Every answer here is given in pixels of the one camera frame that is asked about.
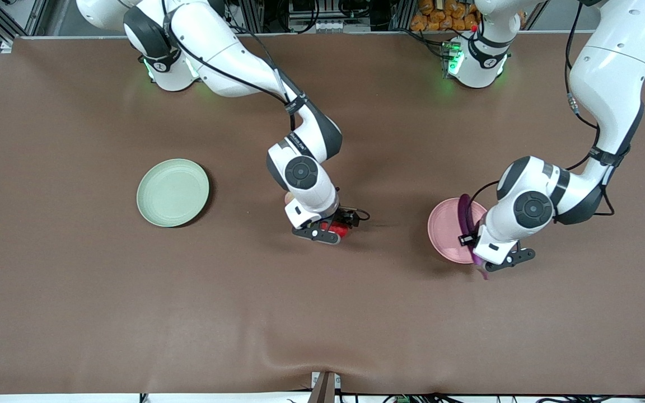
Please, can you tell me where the red pomegranate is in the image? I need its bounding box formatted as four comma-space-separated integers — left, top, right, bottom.
320, 221, 351, 239

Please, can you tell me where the long purple eggplant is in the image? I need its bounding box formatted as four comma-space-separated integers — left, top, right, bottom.
459, 193, 491, 280

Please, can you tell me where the pink round plate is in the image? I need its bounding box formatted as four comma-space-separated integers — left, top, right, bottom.
427, 198, 489, 265

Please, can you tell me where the pale green round plate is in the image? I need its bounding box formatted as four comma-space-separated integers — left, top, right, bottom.
136, 158, 211, 228

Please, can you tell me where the brown table cover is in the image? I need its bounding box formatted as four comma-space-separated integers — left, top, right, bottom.
0, 31, 645, 395

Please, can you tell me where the bag of orange items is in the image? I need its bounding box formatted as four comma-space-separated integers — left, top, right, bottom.
410, 0, 479, 32

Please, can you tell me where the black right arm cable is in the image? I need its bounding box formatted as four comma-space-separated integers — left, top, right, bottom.
160, 0, 307, 134

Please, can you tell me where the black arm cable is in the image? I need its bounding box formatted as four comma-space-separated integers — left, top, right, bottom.
160, 0, 307, 134
468, 0, 617, 224

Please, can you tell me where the grey metal bracket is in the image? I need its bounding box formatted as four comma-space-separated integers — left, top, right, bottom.
310, 371, 342, 403

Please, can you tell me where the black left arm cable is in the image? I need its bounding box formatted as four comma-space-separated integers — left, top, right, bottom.
468, 0, 617, 224

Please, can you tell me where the aluminium frame post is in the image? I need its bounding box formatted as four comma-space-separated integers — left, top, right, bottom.
242, 0, 264, 34
391, 0, 414, 31

